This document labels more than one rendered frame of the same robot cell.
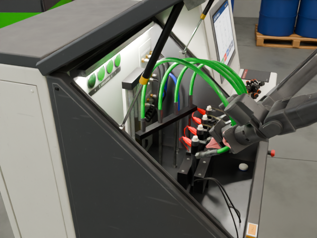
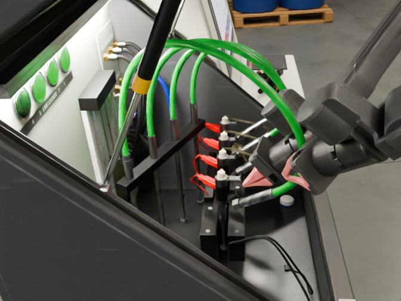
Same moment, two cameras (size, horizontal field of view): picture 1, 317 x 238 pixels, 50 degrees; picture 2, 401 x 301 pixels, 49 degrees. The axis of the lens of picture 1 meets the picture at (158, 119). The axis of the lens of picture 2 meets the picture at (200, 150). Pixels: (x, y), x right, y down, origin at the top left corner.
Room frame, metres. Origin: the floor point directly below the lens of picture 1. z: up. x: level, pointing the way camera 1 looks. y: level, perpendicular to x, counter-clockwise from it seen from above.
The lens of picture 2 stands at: (0.30, 0.07, 1.65)
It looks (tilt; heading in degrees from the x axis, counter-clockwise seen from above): 32 degrees down; 347
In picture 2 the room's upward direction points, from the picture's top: 4 degrees counter-clockwise
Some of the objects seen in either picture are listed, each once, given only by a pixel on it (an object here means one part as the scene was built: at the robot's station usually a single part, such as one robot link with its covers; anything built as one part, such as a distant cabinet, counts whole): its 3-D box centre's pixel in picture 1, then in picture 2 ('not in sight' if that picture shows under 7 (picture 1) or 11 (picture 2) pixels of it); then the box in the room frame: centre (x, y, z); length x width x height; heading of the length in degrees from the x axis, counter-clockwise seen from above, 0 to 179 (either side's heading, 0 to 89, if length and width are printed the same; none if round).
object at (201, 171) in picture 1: (199, 164); (225, 210); (1.14, -0.17, 0.91); 0.34 x 0.10 x 0.15; 161
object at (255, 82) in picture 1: (253, 87); (271, 78); (1.68, -0.51, 1.01); 0.23 x 0.11 x 0.06; 161
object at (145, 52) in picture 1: (149, 78); (120, 87); (1.34, 0.04, 1.20); 0.13 x 0.03 x 0.31; 161
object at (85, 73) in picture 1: (122, 43); (68, 28); (1.11, 0.12, 1.43); 0.54 x 0.03 x 0.02; 161
